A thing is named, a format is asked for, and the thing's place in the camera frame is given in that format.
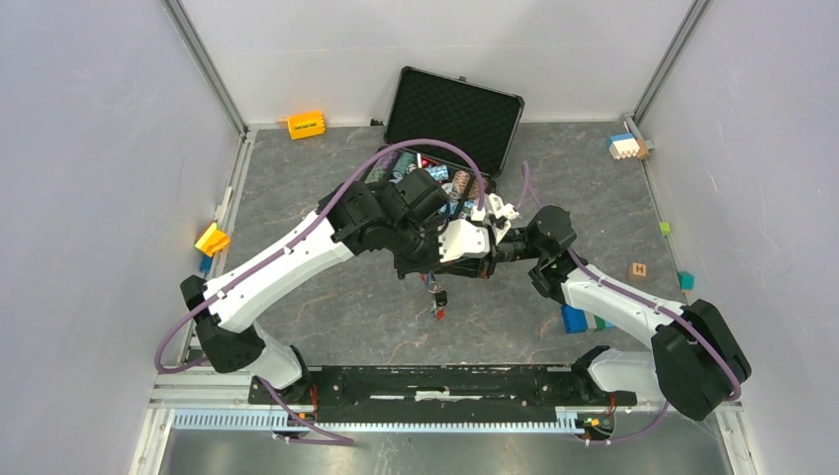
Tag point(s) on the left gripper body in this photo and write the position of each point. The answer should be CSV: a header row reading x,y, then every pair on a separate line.
x,y
416,255

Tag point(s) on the teal small cube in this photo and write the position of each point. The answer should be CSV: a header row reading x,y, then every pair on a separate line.
x,y
686,280

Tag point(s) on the small blue block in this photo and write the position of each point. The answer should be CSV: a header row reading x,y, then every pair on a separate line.
x,y
206,264

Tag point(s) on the black poker chip case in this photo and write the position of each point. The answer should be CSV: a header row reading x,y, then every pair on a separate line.
x,y
479,120

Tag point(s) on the wooden letter cube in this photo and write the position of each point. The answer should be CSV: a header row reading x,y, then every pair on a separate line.
x,y
637,271

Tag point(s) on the blue white green block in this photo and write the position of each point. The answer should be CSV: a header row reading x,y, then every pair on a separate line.
x,y
579,321

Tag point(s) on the yellow orange block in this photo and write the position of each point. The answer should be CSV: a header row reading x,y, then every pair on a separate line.
x,y
212,240

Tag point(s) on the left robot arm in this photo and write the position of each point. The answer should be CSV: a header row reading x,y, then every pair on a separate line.
x,y
356,217

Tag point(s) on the white blue brick stack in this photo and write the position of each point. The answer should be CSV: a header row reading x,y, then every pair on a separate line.
x,y
627,146

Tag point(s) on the red keyring with key bunch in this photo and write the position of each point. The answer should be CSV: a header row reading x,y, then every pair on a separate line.
x,y
438,293

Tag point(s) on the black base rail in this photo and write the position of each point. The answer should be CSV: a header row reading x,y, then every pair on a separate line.
x,y
519,393

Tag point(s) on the yellow toy block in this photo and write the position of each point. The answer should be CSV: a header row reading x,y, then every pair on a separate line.
x,y
306,125

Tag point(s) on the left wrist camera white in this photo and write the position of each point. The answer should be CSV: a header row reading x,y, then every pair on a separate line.
x,y
464,238

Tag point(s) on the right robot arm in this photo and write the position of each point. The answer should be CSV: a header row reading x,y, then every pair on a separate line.
x,y
698,362

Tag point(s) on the orange poker chip stack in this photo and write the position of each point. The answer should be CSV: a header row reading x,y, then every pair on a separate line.
x,y
460,181

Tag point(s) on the light blue chip stack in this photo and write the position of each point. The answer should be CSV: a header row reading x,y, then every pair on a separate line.
x,y
439,173

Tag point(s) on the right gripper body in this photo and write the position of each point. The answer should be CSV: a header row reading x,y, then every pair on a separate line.
x,y
484,267

